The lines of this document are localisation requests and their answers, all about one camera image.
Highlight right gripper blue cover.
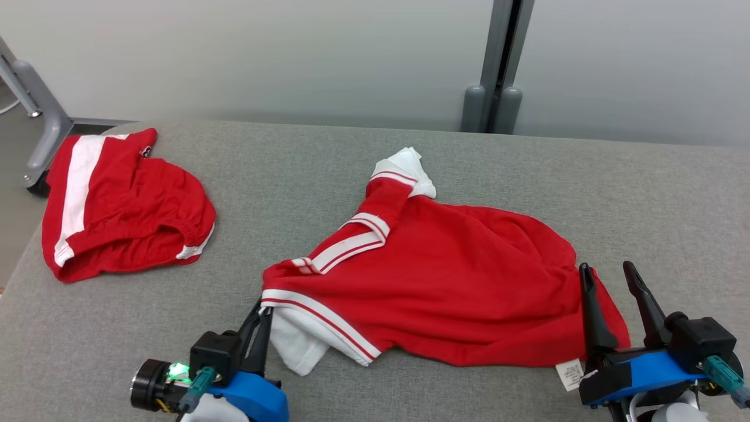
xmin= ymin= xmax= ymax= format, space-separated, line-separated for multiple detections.
xmin=579 ymin=261 xmax=745 ymax=422

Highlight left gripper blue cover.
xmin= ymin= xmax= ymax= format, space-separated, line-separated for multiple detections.
xmin=130 ymin=300 xmax=289 ymax=422

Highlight red jersey with number 23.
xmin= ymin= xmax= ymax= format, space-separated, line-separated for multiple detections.
xmin=260 ymin=147 xmax=632 ymax=392

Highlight red shorts with white stripe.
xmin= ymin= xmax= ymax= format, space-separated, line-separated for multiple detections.
xmin=41 ymin=128 xmax=216 ymax=284

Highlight grey wheeled stand leg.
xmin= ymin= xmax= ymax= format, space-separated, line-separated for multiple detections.
xmin=0 ymin=35 xmax=74 ymax=198

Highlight teal plug left camera cable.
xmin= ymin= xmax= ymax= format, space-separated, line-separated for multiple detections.
xmin=178 ymin=367 xmax=216 ymax=414

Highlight teal plug camera cable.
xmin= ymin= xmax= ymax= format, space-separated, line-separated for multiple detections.
xmin=703 ymin=356 xmax=750 ymax=410
xmin=178 ymin=367 xmax=216 ymax=414

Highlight teal plug right camera cable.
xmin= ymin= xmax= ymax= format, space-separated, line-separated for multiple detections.
xmin=703 ymin=356 xmax=750 ymax=410

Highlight grey metal partition post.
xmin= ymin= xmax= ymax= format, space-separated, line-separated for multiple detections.
xmin=461 ymin=0 xmax=535 ymax=134

